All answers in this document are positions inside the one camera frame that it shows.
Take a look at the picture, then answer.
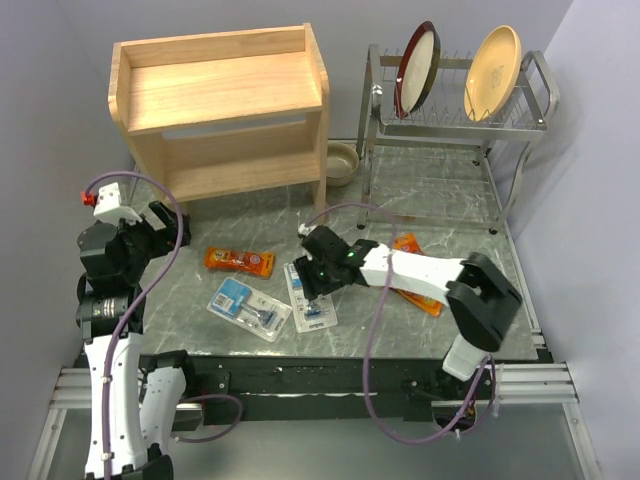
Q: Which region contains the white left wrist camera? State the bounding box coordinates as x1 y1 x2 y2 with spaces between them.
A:
82 182 142 226

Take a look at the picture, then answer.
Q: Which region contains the orange razor pack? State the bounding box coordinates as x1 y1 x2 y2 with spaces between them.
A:
394 233 424 255
204 247 276 278
394 289 443 317

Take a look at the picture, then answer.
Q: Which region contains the steel dish rack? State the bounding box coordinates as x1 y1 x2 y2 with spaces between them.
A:
356 44 560 235

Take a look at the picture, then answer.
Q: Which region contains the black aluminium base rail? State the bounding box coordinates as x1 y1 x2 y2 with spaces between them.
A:
49 344 581 436

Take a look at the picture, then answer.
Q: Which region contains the blue blister razor pack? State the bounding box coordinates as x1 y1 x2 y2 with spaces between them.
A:
283 263 338 333
207 277 292 343

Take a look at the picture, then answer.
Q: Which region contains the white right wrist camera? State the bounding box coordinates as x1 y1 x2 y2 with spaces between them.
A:
298 224 313 238

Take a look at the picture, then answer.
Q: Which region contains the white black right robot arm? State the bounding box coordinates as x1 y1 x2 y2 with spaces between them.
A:
294 225 523 398

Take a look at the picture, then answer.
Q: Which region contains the red rimmed white plate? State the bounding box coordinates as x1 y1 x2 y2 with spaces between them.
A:
394 21 441 119

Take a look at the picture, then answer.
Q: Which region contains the beige round plate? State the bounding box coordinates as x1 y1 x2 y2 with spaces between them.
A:
464 25 522 123

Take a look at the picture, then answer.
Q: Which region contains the wooden two-tier shelf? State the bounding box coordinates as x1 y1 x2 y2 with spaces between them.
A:
107 23 330 210

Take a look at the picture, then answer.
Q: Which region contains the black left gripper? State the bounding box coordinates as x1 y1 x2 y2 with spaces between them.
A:
111 199 190 282

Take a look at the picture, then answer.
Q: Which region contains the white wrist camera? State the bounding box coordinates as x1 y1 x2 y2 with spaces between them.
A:
298 224 313 238
82 182 142 226

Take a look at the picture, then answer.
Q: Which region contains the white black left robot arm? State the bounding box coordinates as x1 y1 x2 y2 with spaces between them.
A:
76 201 199 479

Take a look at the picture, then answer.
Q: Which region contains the grey ceramic bowl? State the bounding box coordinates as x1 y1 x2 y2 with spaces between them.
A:
326 142 360 187

